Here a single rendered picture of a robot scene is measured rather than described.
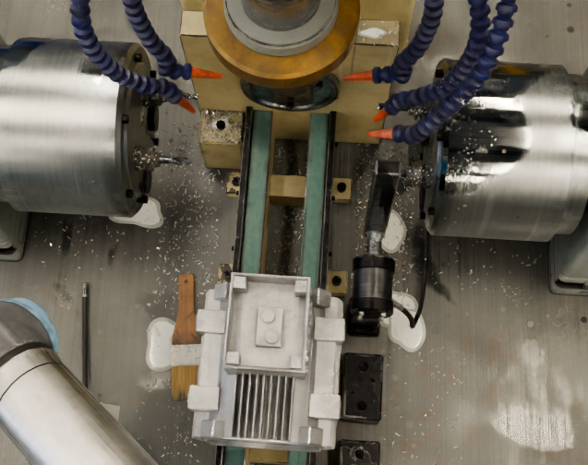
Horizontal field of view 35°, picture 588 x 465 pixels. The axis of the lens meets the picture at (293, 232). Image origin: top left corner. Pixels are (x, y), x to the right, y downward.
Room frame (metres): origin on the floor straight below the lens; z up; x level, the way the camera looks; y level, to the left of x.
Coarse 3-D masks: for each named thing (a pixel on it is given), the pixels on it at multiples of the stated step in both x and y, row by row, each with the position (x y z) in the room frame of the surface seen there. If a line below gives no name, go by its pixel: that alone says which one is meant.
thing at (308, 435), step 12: (216, 288) 0.29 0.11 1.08; (228, 288) 0.29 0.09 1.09; (216, 300) 0.28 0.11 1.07; (228, 300) 0.28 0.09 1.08; (312, 300) 0.27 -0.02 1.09; (324, 300) 0.27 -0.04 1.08; (204, 420) 0.12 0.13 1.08; (216, 420) 0.12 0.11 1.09; (204, 432) 0.11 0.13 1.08; (216, 432) 0.11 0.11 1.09; (300, 432) 0.10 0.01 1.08; (312, 432) 0.10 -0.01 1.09; (216, 444) 0.10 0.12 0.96; (300, 444) 0.09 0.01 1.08; (312, 444) 0.08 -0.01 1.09
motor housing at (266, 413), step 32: (320, 352) 0.20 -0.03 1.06; (224, 384) 0.17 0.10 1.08; (256, 384) 0.16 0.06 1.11; (288, 384) 0.16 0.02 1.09; (320, 384) 0.16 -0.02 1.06; (224, 416) 0.13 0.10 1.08; (256, 416) 0.12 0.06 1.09; (288, 416) 0.12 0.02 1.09; (288, 448) 0.09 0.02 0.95; (320, 448) 0.08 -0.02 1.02
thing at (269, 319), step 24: (240, 288) 0.28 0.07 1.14; (264, 288) 0.28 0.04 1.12; (288, 288) 0.28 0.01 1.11; (240, 312) 0.25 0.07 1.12; (264, 312) 0.25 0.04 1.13; (288, 312) 0.25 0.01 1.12; (240, 336) 0.22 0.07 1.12; (264, 336) 0.22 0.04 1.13; (288, 336) 0.22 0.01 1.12; (240, 360) 0.19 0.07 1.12; (264, 360) 0.19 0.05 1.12; (288, 360) 0.19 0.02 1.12
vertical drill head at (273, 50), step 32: (224, 0) 0.56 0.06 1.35; (256, 0) 0.52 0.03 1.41; (288, 0) 0.51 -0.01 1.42; (320, 0) 0.55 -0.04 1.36; (352, 0) 0.56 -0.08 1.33; (224, 32) 0.53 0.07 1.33; (256, 32) 0.51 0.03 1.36; (288, 32) 0.51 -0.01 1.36; (320, 32) 0.51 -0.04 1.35; (352, 32) 0.52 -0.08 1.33; (224, 64) 0.50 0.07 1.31; (256, 64) 0.48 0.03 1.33; (288, 64) 0.48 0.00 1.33; (320, 64) 0.48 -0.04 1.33
